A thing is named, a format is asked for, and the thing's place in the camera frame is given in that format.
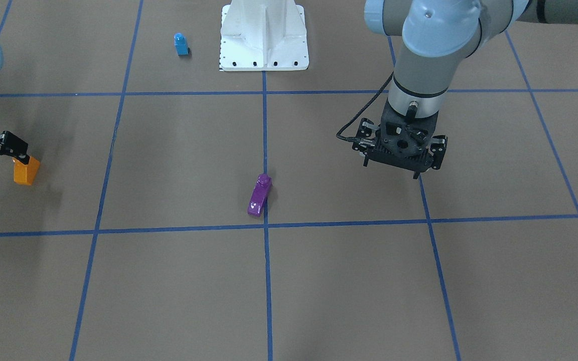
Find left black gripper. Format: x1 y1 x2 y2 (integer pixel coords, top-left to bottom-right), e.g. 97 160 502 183
352 109 448 171

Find orange trapezoid block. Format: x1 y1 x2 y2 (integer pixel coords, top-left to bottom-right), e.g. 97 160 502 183
13 156 41 187

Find purple trapezoid block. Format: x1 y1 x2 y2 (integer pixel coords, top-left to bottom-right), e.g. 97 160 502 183
247 173 272 217

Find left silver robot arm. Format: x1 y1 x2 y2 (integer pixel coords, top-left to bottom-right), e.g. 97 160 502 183
345 1 578 176

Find small blue brick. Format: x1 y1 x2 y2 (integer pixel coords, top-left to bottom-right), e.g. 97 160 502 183
174 33 190 56

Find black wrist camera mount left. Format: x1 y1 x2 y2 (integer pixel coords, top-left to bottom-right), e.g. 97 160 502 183
353 120 447 179

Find black braided cable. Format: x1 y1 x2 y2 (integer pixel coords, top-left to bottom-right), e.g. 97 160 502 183
336 72 395 143

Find white pedestal base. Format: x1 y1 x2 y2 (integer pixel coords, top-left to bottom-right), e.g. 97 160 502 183
219 1 310 72

